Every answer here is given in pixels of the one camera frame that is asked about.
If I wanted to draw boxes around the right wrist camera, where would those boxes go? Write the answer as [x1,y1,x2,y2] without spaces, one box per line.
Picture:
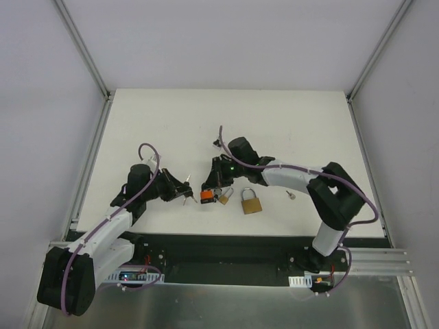
[213,138,222,149]

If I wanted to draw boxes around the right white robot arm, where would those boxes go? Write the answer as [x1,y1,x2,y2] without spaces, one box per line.
[200,136,365,271]

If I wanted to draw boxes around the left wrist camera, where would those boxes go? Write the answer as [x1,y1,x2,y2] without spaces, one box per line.
[146,155,161,167]

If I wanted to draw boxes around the small brass padlock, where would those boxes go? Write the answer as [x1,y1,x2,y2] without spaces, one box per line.
[218,187,234,205]

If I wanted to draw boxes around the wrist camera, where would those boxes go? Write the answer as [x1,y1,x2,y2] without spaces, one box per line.
[213,138,222,149]
[146,155,161,167]

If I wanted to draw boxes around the white cable duct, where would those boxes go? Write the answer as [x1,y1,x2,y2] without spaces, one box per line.
[288,275,313,289]
[103,270,165,284]

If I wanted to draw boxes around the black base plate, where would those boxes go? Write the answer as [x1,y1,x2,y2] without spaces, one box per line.
[67,230,356,285]

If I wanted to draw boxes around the left white cable duct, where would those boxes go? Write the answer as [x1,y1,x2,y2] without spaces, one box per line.
[103,270,165,284]

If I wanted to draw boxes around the purple cable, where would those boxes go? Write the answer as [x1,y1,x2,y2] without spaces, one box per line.
[61,142,162,318]
[218,125,380,302]

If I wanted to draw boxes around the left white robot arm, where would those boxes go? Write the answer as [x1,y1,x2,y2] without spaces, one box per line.
[37,164,193,316]

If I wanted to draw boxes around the left aluminium frame post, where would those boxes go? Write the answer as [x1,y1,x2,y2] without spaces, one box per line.
[51,0,112,101]

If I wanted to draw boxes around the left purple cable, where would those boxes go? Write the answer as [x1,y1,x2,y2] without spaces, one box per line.
[61,142,162,318]

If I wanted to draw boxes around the right white cable duct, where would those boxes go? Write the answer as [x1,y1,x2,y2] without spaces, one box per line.
[288,275,313,289]

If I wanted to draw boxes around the orange padlock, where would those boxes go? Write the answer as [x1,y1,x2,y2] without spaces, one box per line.
[200,190,215,204]

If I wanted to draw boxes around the key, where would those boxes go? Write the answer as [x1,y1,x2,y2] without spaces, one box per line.
[286,191,296,200]

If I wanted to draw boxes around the large brass padlock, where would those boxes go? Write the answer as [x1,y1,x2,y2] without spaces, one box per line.
[241,188,263,215]

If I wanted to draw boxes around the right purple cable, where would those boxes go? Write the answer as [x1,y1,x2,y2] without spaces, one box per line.
[218,125,380,302]

